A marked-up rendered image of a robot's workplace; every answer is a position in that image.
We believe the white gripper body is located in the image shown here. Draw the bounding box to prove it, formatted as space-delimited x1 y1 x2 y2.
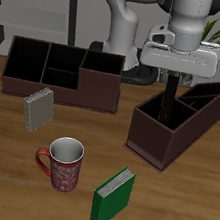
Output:
138 31 220 81

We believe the black book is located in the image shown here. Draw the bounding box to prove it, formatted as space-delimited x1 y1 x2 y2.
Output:
158 70 181 123

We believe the dark brown desk caddy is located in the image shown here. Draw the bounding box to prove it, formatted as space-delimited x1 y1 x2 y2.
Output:
120 63 220 183
0 33 127 115

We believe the grey book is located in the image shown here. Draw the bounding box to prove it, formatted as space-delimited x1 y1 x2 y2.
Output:
17 83 60 138

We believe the green book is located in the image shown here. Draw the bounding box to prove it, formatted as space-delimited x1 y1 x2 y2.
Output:
89 161 139 220

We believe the red patterned mug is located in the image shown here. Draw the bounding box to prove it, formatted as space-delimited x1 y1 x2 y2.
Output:
29 132 88 195

